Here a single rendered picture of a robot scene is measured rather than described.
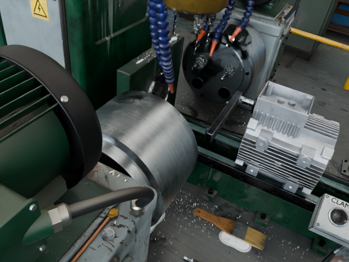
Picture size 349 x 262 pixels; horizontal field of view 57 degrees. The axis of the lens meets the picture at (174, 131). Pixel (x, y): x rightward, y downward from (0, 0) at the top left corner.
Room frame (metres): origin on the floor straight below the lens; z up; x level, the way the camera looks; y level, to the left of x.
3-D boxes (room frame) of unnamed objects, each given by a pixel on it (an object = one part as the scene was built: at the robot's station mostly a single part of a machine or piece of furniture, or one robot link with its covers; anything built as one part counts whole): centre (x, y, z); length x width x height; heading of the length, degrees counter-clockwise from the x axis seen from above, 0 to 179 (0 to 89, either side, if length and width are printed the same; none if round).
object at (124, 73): (0.83, 0.12, 0.97); 0.30 x 0.11 x 0.34; 158
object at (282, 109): (0.68, -0.25, 1.11); 0.12 x 0.11 x 0.07; 68
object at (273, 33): (1.33, -0.24, 0.99); 0.35 x 0.31 x 0.37; 158
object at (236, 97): (0.76, -0.14, 1.01); 0.26 x 0.04 x 0.03; 158
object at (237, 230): (0.54, -0.19, 0.80); 0.21 x 0.05 x 0.01; 70
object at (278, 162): (0.67, -0.29, 1.01); 0.20 x 0.19 x 0.19; 68
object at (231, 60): (1.08, -0.15, 1.04); 0.41 x 0.25 x 0.25; 158
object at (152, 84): (0.81, 0.06, 1.02); 0.15 x 0.02 x 0.15; 158
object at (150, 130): (0.44, 0.11, 1.04); 0.37 x 0.25 x 0.25; 158
